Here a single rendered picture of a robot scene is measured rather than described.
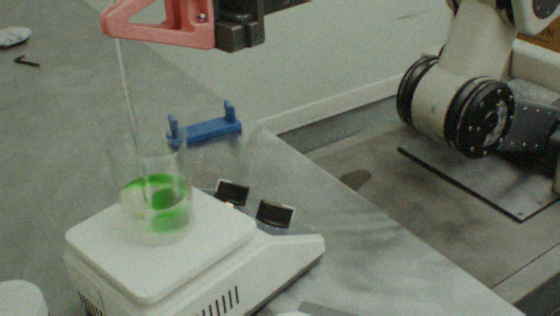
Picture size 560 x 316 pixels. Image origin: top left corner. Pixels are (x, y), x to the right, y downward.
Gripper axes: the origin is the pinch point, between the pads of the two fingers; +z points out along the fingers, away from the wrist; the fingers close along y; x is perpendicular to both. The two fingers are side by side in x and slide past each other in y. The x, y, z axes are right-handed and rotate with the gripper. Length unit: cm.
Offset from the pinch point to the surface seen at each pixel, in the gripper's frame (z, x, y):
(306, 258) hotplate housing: -11.2, 23.6, 6.5
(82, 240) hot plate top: 5.3, 17.1, -2.4
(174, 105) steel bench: -24.6, 26.0, -34.2
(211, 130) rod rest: -22.2, 24.9, -21.8
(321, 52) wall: -145, 72, -116
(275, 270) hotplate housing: -7.1, 22.3, 6.8
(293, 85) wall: -131, 82, -119
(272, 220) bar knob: -10.1, 20.3, 3.4
